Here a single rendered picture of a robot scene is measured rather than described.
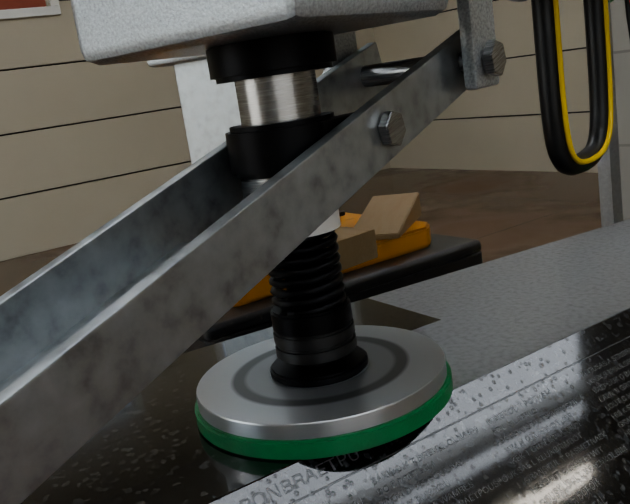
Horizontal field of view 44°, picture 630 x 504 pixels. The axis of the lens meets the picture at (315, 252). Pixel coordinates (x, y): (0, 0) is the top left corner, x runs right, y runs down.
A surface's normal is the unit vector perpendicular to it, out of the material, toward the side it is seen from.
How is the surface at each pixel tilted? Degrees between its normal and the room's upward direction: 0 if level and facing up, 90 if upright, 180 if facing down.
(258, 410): 0
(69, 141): 90
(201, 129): 90
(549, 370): 45
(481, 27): 90
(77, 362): 90
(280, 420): 0
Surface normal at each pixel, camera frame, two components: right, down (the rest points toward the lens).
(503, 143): -0.82, 0.24
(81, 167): 0.55, 0.11
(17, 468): 0.78, 0.02
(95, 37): -0.60, 0.26
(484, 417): 0.30, -0.61
